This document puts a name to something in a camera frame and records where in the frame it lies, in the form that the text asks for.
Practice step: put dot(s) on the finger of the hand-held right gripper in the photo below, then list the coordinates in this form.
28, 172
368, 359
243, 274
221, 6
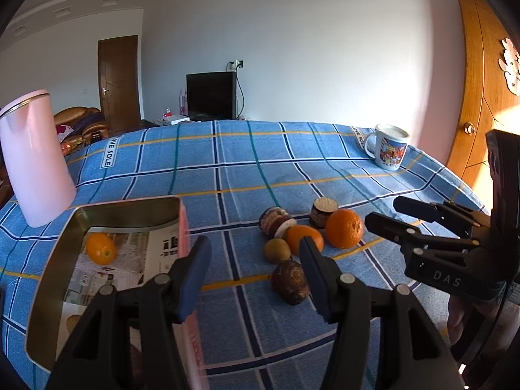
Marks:
443, 213
390, 227

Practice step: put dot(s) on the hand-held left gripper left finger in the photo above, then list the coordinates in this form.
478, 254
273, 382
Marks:
194, 280

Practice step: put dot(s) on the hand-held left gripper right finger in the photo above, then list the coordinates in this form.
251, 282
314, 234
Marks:
316, 280

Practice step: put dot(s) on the dark brown round fruit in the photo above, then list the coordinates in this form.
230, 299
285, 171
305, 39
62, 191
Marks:
289, 282

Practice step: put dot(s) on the large round orange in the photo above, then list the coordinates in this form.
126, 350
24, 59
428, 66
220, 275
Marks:
344, 228

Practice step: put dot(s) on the oval orange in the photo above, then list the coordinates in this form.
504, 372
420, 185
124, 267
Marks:
296, 235

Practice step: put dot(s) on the brown kiwi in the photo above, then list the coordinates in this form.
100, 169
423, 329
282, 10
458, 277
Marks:
277, 250

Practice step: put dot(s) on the brown fruit with beige top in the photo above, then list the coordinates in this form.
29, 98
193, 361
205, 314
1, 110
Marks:
322, 212

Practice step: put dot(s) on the cut brown and white fruit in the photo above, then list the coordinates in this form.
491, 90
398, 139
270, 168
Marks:
275, 221

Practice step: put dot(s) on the small orange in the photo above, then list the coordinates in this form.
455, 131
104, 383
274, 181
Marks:
101, 248

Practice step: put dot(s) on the pink metal tin box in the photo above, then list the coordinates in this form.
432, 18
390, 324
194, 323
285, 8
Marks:
57, 260

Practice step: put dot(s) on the person's right hand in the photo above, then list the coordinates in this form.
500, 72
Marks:
461, 319

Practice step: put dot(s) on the printed paper sheet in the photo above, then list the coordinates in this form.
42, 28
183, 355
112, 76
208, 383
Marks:
160, 248

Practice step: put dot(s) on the white printed mug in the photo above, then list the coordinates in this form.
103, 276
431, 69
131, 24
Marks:
390, 148

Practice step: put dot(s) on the round brass door knob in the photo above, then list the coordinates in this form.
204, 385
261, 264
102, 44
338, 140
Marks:
469, 128

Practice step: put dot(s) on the blue plaid tablecloth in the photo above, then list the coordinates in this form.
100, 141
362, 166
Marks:
243, 162

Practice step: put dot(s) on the light wooden door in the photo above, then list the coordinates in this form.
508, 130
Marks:
473, 69

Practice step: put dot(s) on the pink cartoon door sticker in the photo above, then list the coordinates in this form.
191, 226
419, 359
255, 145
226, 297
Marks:
511, 65

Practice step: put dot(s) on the white flat box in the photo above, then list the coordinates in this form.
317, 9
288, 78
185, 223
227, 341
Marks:
174, 120

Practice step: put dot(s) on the black television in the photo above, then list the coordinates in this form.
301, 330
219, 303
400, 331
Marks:
210, 94

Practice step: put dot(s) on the brown leather sofa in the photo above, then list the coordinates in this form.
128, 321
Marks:
87, 124

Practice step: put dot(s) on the pink kettle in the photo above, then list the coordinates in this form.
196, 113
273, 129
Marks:
34, 158

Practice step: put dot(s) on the dark brown door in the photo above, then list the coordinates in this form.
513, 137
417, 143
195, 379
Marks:
118, 81

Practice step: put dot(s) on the wall power outlet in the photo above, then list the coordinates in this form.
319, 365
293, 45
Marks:
235, 64

